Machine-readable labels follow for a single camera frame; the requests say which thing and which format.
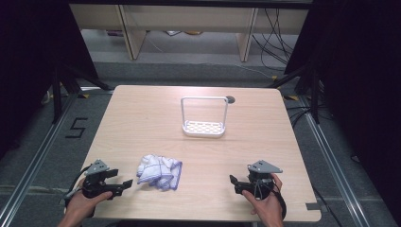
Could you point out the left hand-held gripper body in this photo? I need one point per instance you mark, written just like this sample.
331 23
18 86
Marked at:
94 187

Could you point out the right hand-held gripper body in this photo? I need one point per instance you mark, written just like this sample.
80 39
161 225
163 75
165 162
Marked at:
260 181

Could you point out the white cloth with purple lines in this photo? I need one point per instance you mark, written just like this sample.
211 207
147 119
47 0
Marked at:
160 171

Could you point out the person's left hand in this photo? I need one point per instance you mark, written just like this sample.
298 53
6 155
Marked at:
82 205

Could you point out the person's right hand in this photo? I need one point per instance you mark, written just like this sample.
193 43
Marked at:
268 209

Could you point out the dark round table grommet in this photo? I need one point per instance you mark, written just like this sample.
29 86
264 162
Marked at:
230 99

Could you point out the yellow black floor tape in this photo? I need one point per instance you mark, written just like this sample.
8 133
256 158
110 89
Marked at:
84 95
291 98

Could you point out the black metal stand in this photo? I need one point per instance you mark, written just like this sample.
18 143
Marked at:
57 94
314 94

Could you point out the black curtain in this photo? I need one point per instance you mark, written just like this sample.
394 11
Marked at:
31 63
362 78

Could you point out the pale grey flat object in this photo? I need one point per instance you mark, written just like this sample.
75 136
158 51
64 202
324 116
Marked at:
173 32

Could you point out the yellow flat object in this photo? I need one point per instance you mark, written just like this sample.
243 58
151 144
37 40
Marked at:
193 32

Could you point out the light wooden desk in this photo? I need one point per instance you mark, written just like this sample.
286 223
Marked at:
189 17

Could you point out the aluminium floor rail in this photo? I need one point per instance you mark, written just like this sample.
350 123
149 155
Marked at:
34 164
334 164

